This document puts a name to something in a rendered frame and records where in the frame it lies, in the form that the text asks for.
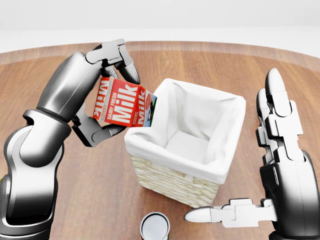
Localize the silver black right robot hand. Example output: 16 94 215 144
183 68 320 235

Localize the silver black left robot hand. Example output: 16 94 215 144
36 38 141 148

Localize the red white milk carton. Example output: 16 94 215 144
92 76 158 129

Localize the white wicker basket with liner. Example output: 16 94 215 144
124 78 247 210

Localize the tin with silver lid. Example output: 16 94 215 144
139 211 171 240

